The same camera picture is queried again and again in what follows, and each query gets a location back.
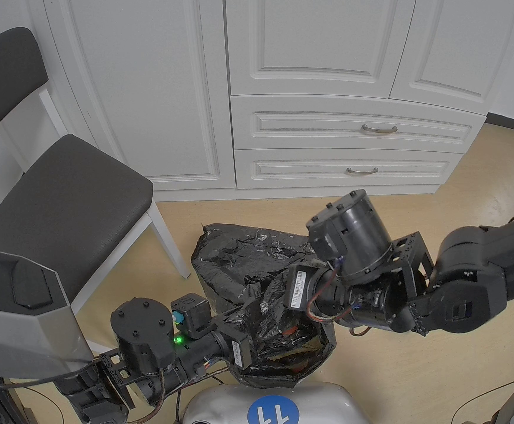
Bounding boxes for white chair grey cushions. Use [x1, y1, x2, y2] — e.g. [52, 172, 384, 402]
[0, 27, 191, 321]

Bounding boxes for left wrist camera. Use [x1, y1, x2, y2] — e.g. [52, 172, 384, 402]
[171, 294, 213, 339]

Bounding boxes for thin black cable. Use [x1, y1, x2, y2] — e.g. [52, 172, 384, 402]
[16, 382, 65, 424]
[455, 370, 514, 424]

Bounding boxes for white wardrobe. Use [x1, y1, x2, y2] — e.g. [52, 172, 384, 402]
[22, 0, 514, 203]

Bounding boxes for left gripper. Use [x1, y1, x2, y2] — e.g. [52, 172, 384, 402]
[177, 299, 262, 372]

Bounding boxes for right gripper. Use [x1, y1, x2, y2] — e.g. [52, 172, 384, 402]
[285, 264, 355, 321]

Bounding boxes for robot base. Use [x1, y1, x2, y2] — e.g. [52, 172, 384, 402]
[182, 380, 368, 424]

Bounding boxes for black plastic bag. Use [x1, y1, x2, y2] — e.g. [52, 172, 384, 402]
[191, 223, 337, 390]

